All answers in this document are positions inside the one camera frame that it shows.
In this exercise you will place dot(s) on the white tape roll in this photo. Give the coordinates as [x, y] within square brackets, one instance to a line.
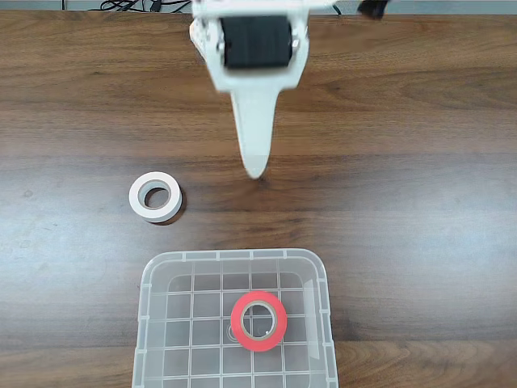
[135, 198]

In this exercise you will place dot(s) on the clear plastic box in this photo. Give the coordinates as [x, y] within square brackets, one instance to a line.
[177, 307]

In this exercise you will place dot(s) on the red tape roll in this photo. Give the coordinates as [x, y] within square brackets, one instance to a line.
[258, 345]

